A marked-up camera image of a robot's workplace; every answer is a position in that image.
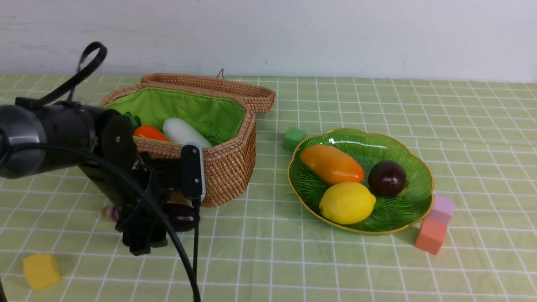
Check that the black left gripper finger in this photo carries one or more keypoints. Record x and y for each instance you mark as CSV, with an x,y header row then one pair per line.
x,y
158,237

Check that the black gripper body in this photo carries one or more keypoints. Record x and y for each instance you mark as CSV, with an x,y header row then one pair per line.
x,y
122,183

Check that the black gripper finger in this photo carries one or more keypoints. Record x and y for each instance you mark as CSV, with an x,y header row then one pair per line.
x,y
137,241

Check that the purple toy eggplant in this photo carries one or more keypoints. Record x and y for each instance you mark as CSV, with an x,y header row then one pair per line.
x,y
183,217

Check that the orange toy carrot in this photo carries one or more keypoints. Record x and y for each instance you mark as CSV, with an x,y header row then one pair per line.
x,y
144,130

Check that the white toy radish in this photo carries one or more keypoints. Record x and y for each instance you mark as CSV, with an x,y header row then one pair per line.
x,y
180,132

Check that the orange toy mango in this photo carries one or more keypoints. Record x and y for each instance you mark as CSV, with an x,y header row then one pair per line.
x,y
332,165

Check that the yellow toy lemon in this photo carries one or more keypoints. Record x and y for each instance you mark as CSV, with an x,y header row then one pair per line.
x,y
347,203

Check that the dark purple passion fruit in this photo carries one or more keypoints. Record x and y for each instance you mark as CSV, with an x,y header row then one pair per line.
x,y
387,179

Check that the yellow foam cube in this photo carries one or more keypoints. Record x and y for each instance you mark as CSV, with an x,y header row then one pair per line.
x,y
41,270

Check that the woven wicker basket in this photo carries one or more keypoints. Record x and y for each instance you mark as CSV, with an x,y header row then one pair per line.
x,y
226,122

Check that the woven wicker basket lid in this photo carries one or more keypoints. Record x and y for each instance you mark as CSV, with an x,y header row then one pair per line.
x,y
259,99

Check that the green foam cube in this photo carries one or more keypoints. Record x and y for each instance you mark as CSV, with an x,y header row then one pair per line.
x,y
292,138

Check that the green checkered tablecloth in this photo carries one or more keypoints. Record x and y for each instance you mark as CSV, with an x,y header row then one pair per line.
x,y
478,138

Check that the green glass leaf plate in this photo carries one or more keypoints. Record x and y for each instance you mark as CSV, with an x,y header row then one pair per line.
x,y
390,215

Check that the salmon foam cube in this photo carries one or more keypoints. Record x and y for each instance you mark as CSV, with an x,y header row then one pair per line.
x,y
431,236

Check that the pink foam cube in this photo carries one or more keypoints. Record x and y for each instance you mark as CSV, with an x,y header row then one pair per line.
x,y
442,209

